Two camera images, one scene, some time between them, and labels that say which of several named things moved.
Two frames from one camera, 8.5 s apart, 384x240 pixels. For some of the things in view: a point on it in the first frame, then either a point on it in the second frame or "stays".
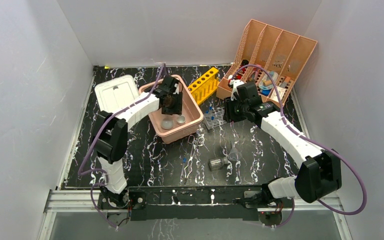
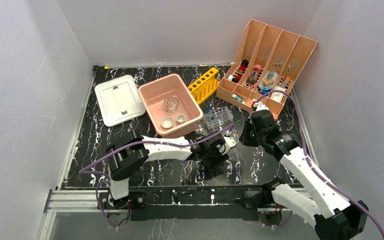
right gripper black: x=229 y=115 -> x=244 y=138
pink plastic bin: x=169 y=126 stays
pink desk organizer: x=273 y=59 stays
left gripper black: x=176 y=109 -> x=219 y=157
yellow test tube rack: x=205 y=86 stays
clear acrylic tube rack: x=214 y=117 stays
